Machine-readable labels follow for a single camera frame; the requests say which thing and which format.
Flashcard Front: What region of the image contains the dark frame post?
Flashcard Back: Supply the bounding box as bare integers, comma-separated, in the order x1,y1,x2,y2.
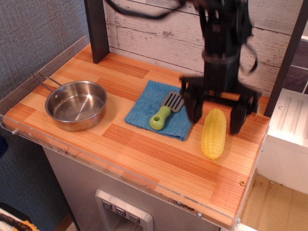
264,0,308,117
84,0,110,64

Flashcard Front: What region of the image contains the yellow plastic corn cob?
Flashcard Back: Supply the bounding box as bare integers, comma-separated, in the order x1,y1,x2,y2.
201,108,227,160

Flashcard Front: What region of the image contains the grey toy fridge cabinet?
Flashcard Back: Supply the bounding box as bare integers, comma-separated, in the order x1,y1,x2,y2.
43,148,220,231

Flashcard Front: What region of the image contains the dark right frame post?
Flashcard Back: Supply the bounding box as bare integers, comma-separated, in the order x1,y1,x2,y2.
264,0,308,117

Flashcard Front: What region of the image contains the silver dispenser panel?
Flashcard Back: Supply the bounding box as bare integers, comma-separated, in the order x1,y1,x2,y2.
95,189,154,231

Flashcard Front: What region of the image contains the orange object bottom left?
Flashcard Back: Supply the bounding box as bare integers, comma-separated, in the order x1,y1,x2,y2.
21,220,38,231

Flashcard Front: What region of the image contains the dark left frame post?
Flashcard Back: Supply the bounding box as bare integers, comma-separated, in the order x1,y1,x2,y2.
84,0,110,64

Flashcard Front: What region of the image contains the grey spatula green handle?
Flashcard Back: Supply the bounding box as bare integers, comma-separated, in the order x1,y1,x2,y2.
149,91,184,130

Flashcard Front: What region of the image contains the blue terry cloth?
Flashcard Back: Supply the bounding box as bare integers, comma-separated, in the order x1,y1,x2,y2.
125,80,192,141

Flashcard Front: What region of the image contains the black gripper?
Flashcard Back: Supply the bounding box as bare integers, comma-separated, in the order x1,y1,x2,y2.
180,56,261,134

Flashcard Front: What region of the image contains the small steel saucepan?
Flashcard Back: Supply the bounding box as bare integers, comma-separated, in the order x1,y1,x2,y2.
33,72,107,132

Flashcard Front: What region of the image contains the white toy sink unit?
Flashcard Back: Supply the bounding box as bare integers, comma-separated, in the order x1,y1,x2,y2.
255,35,308,195

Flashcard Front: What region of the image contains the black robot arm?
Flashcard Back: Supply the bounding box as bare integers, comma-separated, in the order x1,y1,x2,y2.
180,0,261,134

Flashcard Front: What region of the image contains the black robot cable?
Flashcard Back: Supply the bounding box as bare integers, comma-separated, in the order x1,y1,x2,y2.
104,0,258,74

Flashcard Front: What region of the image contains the clear acrylic edge guard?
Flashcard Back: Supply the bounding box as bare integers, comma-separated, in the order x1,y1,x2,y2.
3,111,269,231

